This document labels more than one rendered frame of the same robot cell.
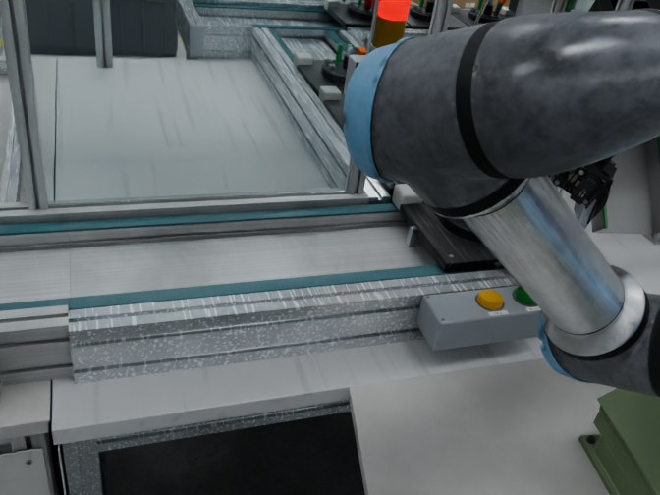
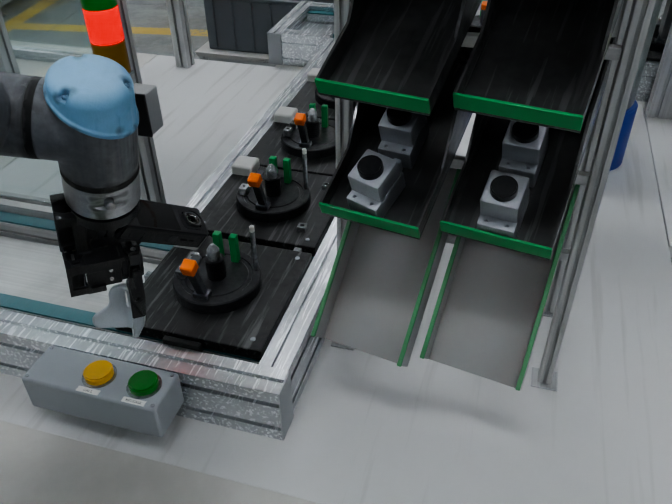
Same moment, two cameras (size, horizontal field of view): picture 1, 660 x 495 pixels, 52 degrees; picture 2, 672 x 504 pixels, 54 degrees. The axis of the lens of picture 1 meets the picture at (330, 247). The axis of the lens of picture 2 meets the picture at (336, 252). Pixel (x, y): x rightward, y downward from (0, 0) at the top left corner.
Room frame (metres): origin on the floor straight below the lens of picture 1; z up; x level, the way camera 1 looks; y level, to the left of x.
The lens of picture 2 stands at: (0.60, -0.93, 1.65)
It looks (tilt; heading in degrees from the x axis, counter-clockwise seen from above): 37 degrees down; 40
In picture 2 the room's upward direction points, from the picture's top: 1 degrees counter-clockwise
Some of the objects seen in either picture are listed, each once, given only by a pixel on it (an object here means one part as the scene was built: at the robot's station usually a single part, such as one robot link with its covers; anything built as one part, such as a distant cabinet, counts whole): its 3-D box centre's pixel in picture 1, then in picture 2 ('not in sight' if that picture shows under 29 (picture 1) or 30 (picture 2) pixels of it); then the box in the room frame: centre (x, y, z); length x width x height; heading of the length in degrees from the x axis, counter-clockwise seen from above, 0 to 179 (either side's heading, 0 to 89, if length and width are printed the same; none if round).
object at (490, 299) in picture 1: (489, 301); (99, 374); (0.87, -0.27, 0.96); 0.04 x 0.04 x 0.02
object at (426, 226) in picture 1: (472, 225); (219, 289); (1.10, -0.26, 0.96); 0.24 x 0.24 x 0.02; 23
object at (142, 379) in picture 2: (526, 297); (144, 384); (0.90, -0.33, 0.96); 0.04 x 0.04 x 0.02
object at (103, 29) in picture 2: (394, 1); (103, 23); (1.14, -0.04, 1.33); 0.05 x 0.05 x 0.05
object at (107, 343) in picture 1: (362, 310); (22, 341); (0.85, -0.07, 0.91); 0.89 x 0.06 x 0.11; 113
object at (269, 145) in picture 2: not in sight; (312, 124); (1.56, -0.07, 1.01); 0.24 x 0.24 x 0.13; 23
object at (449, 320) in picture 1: (484, 315); (104, 389); (0.87, -0.27, 0.93); 0.21 x 0.07 x 0.06; 113
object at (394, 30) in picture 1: (389, 31); (111, 56); (1.14, -0.04, 1.28); 0.05 x 0.05 x 0.05
